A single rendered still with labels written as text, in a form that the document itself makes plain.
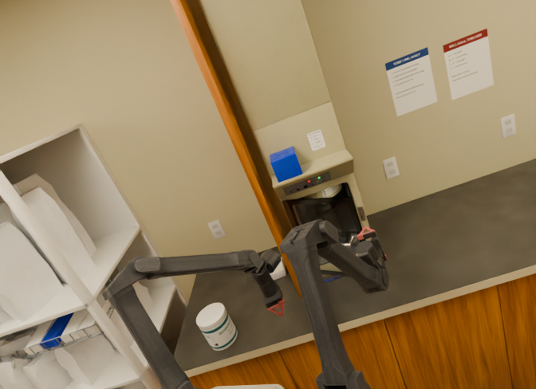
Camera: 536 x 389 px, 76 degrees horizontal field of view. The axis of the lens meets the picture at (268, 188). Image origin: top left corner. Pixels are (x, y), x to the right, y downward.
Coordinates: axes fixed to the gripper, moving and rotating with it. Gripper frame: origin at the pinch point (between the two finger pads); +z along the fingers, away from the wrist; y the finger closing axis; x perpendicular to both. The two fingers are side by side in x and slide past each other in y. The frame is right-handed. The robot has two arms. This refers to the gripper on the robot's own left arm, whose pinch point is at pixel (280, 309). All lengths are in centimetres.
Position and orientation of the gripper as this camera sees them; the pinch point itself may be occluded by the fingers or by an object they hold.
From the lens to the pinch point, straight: 134.9
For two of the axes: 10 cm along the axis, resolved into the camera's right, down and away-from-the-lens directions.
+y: -1.6, -3.2, 9.3
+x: -9.0, 4.3, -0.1
